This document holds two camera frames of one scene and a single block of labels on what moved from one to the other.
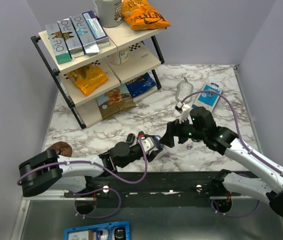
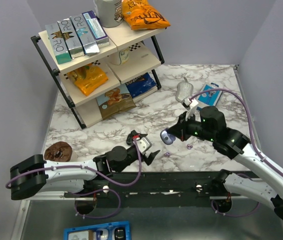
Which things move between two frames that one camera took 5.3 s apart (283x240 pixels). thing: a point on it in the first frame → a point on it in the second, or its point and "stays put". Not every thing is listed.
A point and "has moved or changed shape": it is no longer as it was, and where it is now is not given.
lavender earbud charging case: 156,138 has moved or changed shape
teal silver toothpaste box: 58,43 stays put
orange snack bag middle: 87,79 stays put
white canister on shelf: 109,12 stays put
